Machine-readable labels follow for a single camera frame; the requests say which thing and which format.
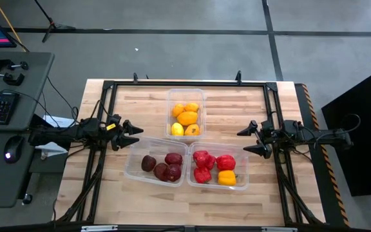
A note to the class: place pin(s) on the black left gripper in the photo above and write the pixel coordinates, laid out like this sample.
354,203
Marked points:
114,135

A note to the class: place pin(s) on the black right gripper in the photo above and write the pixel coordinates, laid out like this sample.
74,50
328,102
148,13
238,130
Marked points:
269,135

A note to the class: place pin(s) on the dark red apple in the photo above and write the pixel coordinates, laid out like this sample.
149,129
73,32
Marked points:
159,171
148,163
174,173
173,158

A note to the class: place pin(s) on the pale yellow lemon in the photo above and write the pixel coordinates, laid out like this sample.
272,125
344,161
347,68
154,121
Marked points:
177,129

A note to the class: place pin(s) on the yellow bell pepper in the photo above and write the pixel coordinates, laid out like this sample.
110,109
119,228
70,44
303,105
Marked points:
226,178

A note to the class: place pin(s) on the large orange-yellow fruit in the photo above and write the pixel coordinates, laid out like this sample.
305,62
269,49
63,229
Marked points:
187,118

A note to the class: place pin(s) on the yellow fruit with dark spot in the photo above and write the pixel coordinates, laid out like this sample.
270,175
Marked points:
192,129

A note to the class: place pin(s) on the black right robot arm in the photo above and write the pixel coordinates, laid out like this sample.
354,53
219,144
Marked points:
320,137

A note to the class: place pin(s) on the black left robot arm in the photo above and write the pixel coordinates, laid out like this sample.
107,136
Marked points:
66,133

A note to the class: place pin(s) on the yellow gripper label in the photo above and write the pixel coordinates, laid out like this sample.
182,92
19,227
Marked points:
110,127

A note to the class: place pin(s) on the wide clear plastic container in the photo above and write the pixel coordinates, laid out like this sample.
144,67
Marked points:
134,174
241,161

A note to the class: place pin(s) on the small orange citrus fruit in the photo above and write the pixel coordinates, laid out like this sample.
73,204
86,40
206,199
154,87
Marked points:
191,107
178,110

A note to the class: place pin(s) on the narrow clear plastic container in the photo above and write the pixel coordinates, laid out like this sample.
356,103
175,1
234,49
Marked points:
185,95

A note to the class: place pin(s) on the white paper sheet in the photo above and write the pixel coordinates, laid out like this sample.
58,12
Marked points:
60,121

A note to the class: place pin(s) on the black yellow hazard strip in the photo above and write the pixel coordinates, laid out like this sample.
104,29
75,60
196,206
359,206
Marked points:
330,174

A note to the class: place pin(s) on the white folded paper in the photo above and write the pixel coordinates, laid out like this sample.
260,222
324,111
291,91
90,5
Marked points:
48,149

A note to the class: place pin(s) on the black cabinet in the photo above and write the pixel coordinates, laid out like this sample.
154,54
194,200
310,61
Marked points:
366,145

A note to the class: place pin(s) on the black computer mouse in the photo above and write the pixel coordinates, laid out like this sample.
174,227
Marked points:
13,149

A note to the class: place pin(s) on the black desk castor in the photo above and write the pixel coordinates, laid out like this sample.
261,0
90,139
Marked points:
27,198

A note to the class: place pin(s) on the black c-clamp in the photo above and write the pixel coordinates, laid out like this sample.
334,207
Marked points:
10,79
5,63

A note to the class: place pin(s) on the black tripod stand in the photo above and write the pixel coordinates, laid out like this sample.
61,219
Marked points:
53,25

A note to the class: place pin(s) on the black frame post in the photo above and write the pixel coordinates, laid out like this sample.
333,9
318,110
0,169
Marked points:
135,78
238,76

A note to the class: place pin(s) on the black metal table frame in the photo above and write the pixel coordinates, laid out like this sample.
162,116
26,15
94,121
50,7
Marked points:
188,83

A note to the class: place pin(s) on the silver metal bracket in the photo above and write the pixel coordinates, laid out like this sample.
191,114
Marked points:
279,229
99,228

